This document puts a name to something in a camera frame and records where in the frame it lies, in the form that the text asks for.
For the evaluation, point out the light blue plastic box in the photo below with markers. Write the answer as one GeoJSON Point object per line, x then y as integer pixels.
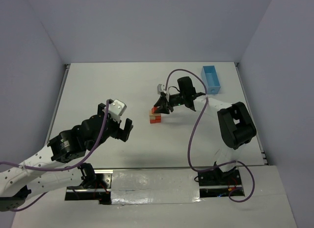
{"type": "Point", "coordinates": [210, 79]}

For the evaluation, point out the long natural wood block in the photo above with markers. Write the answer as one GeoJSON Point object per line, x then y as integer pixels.
{"type": "Point", "coordinates": [153, 115]}

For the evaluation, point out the aluminium table edge rail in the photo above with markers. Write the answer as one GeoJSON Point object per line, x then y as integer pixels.
{"type": "Point", "coordinates": [251, 114]}

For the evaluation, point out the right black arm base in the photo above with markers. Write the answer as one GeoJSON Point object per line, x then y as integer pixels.
{"type": "Point", "coordinates": [218, 179]}

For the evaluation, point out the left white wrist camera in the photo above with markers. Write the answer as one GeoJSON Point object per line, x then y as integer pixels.
{"type": "Point", "coordinates": [114, 109]}

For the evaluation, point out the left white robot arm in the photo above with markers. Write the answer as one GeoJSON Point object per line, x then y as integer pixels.
{"type": "Point", "coordinates": [62, 161]}

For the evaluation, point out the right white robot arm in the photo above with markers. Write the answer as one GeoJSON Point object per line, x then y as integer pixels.
{"type": "Point", "coordinates": [235, 123]}

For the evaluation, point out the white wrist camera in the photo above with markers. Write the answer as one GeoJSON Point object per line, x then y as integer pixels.
{"type": "Point", "coordinates": [114, 109]}
{"type": "Point", "coordinates": [163, 92]}

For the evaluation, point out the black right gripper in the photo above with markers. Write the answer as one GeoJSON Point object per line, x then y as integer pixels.
{"type": "Point", "coordinates": [168, 101]}

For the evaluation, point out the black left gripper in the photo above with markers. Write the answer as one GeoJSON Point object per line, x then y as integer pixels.
{"type": "Point", "coordinates": [113, 123]}

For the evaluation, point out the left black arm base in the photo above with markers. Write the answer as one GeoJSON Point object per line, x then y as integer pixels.
{"type": "Point", "coordinates": [95, 185]}

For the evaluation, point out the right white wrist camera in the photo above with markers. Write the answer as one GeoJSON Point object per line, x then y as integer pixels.
{"type": "Point", "coordinates": [163, 92]}

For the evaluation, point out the silver tape strip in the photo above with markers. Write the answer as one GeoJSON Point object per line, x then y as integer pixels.
{"type": "Point", "coordinates": [160, 186]}

